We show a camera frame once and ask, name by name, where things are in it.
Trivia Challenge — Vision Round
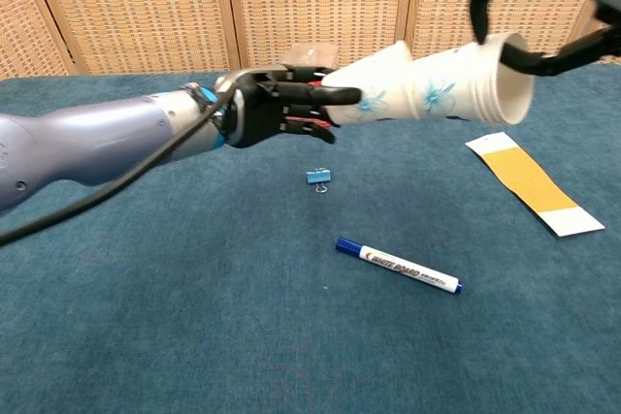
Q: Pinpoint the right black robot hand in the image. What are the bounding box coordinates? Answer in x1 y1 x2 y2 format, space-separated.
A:
467 0 621 79

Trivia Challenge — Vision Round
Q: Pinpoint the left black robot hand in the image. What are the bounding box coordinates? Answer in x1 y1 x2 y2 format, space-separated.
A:
213 65 364 149

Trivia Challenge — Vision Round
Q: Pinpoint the white paper cup blue flower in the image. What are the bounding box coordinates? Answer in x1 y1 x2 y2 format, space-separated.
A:
476 34 523 123
407 31 492 122
481 33 528 125
321 40 420 126
486 31 536 126

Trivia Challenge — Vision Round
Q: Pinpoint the blue binder clip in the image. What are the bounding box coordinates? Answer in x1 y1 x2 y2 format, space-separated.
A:
304 167 333 195

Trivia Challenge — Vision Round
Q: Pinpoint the yellow and white paper card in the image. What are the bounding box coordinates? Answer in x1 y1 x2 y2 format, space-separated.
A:
464 131 606 239

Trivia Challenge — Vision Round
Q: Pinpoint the blue whiteboard marker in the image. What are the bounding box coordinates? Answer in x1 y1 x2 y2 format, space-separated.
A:
334 236 465 297

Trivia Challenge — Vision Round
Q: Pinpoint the blue table cloth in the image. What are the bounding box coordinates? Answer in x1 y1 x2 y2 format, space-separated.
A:
0 62 621 414

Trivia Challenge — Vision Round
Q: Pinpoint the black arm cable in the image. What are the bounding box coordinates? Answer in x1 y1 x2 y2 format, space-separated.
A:
0 80 242 247

